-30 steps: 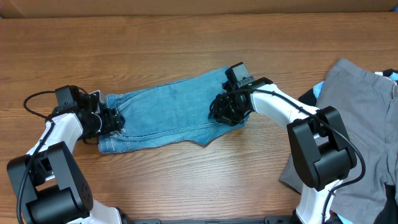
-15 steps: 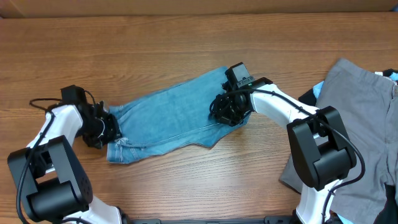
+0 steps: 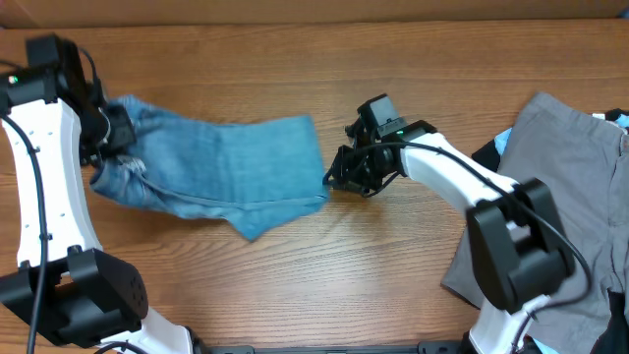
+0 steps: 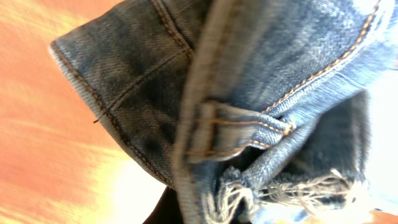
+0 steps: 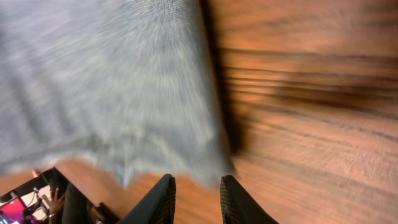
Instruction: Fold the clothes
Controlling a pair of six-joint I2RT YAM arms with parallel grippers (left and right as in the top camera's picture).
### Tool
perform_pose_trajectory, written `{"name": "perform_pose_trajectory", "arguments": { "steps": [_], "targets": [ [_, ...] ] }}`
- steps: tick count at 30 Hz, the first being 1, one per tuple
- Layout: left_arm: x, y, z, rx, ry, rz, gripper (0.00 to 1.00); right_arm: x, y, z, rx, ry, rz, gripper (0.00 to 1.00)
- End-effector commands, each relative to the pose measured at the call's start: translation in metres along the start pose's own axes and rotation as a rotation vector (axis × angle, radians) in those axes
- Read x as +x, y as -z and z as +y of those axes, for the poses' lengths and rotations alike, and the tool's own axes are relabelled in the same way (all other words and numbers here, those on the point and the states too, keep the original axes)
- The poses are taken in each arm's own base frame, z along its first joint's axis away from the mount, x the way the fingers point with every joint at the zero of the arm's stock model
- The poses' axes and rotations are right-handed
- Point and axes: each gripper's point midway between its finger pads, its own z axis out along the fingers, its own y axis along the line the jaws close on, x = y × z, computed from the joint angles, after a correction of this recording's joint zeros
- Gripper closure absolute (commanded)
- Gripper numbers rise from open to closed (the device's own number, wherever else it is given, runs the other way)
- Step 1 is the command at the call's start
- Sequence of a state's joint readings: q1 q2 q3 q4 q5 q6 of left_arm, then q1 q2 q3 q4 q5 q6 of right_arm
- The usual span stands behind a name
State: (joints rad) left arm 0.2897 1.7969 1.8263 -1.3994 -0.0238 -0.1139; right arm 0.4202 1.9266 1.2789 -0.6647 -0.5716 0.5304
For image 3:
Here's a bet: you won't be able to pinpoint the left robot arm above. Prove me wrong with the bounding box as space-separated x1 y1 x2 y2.
1 33 204 354

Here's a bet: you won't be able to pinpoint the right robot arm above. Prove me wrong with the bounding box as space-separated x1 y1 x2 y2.
323 94 575 353

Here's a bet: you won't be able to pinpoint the grey trousers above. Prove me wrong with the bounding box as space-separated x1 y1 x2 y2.
439 91 629 354

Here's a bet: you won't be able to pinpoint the light blue denim jeans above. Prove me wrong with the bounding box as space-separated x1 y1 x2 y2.
89 95 329 241

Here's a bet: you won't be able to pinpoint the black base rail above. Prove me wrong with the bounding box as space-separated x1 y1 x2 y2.
205 340 460 354

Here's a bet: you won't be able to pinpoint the light blue garment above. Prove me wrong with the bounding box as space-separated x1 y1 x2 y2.
493 128 512 156

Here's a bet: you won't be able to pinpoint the black garment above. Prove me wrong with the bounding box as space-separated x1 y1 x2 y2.
472 140 501 172

